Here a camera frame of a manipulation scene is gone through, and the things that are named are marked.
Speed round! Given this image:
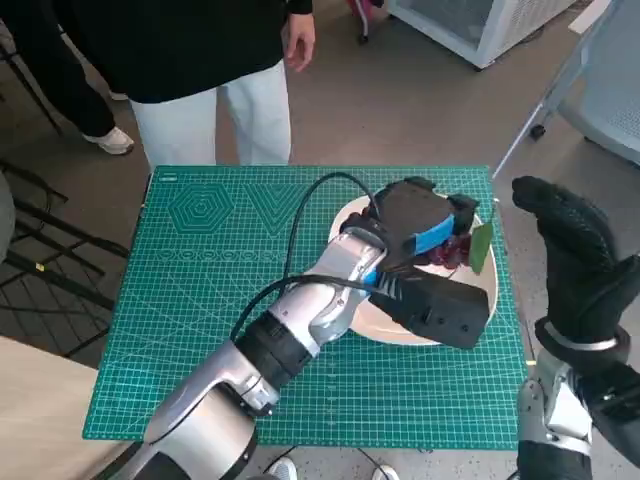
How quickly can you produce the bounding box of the pink wheeled chair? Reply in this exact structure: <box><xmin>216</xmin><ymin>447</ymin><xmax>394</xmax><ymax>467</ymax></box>
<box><xmin>347</xmin><ymin>0</ymin><xmax>389</xmax><ymax>46</ymax></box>

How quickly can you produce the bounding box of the light wooden table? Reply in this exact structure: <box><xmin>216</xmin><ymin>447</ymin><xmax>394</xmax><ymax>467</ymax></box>
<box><xmin>0</xmin><ymin>334</ymin><xmax>146</xmax><ymax>480</ymax></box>

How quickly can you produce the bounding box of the green cutting mat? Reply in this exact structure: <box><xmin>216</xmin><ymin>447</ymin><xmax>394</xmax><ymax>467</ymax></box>
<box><xmin>82</xmin><ymin>164</ymin><xmax>531</xmax><ymax>449</ymax></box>

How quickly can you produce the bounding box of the grey mesh chair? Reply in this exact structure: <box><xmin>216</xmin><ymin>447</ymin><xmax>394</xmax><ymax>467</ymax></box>
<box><xmin>492</xmin><ymin>0</ymin><xmax>640</xmax><ymax>179</ymax></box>

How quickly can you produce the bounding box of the person's hand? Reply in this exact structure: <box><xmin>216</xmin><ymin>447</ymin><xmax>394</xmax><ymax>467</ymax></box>
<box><xmin>284</xmin><ymin>12</ymin><xmax>317</xmax><ymax>73</ymax></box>

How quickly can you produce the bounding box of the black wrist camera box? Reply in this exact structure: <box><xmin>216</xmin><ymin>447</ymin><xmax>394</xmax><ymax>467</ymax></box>
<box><xmin>579</xmin><ymin>359</ymin><xmax>640</xmax><ymax>469</ymax></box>
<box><xmin>367</xmin><ymin>272</ymin><xmax>490</xmax><ymax>350</ymax></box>

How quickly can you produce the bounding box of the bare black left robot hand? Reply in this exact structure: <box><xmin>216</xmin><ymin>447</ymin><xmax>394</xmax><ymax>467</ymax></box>
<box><xmin>367</xmin><ymin>177</ymin><xmax>481</xmax><ymax>275</ymax></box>

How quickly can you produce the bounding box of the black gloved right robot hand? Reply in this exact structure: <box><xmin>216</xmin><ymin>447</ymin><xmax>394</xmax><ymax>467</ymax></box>
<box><xmin>512</xmin><ymin>174</ymin><xmax>640</xmax><ymax>347</ymax></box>

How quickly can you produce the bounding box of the red toy grape bunch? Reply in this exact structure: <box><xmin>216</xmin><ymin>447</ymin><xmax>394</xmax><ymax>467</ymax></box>
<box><xmin>344</xmin><ymin>199</ymin><xmax>499</xmax><ymax>276</ymax></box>

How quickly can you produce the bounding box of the white mesh cabinet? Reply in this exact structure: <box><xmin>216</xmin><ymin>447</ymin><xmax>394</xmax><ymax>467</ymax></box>
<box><xmin>387</xmin><ymin>0</ymin><xmax>581</xmax><ymax>71</ymax></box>

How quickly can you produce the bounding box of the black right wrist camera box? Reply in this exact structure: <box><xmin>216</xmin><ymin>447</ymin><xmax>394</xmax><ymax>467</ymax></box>
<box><xmin>579</xmin><ymin>359</ymin><xmax>640</xmax><ymax>469</ymax></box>

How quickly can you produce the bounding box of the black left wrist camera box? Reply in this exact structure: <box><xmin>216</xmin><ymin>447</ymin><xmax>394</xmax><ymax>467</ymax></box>
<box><xmin>367</xmin><ymin>272</ymin><xmax>490</xmax><ymax>350</ymax></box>

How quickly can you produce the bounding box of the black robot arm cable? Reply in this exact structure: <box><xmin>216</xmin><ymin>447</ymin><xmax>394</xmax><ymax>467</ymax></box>
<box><xmin>229</xmin><ymin>278</ymin><xmax>379</xmax><ymax>346</ymax></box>
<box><xmin>282</xmin><ymin>172</ymin><xmax>386</xmax><ymax>279</ymax></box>

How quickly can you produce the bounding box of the person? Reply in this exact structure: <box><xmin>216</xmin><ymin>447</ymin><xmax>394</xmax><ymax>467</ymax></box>
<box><xmin>0</xmin><ymin>0</ymin><xmax>136</xmax><ymax>156</ymax></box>
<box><xmin>49</xmin><ymin>0</ymin><xmax>317</xmax><ymax>167</ymax></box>

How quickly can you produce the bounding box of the white square plate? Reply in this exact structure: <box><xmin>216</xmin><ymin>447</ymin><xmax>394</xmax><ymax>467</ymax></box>
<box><xmin>327</xmin><ymin>192</ymin><xmax>501</xmax><ymax>347</ymax></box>

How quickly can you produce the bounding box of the black metal chair frame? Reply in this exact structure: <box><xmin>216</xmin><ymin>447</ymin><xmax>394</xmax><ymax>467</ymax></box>
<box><xmin>0</xmin><ymin>157</ymin><xmax>129</xmax><ymax>359</ymax></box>

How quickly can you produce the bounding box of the black floor cable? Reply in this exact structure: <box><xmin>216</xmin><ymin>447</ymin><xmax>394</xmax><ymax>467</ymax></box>
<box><xmin>347</xmin><ymin>444</ymin><xmax>381</xmax><ymax>474</ymax></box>
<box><xmin>263</xmin><ymin>443</ymin><xmax>306</xmax><ymax>474</ymax></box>

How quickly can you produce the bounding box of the grey chair seat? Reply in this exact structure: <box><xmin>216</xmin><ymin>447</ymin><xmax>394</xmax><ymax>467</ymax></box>
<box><xmin>0</xmin><ymin>174</ymin><xmax>16</xmax><ymax>264</ymax></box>

